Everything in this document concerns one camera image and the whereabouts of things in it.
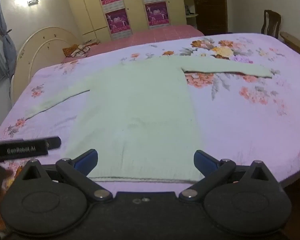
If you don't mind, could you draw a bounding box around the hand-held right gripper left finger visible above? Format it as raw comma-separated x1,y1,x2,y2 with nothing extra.
14,149,113,203

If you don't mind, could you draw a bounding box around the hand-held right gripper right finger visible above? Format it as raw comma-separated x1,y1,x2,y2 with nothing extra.
179,150,282,203

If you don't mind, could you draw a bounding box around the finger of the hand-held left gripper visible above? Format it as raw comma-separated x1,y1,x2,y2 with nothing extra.
41,136,62,150

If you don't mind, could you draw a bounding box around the pale green sweater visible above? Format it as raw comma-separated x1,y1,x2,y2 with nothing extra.
24,55,273,182

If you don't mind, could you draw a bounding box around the purple floral bed sheet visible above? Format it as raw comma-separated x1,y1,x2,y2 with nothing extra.
0,32,300,193

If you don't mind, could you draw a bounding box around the orange patterned pillow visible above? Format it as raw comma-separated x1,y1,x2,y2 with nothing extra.
62,44,92,58

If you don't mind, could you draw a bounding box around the cream arched headboard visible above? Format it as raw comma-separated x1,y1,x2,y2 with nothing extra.
10,26,82,105

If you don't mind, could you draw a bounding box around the blue-grey curtain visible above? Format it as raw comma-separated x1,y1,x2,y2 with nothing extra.
0,0,17,78

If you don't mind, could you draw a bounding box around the pink checked bed cover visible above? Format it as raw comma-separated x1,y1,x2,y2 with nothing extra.
61,25,205,64

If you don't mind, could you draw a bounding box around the cream wardrobe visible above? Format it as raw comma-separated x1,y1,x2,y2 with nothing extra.
62,0,188,42

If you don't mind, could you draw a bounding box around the cream corner shelf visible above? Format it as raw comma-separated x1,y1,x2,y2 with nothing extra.
180,0,199,29

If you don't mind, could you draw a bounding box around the light wooden furniture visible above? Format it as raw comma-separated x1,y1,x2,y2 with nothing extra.
280,32,300,62

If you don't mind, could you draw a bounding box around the dark wooden chair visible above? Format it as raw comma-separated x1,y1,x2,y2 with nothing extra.
261,9,282,39

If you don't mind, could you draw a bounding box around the dark wooden door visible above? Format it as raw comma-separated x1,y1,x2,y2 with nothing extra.
191,0,228,36

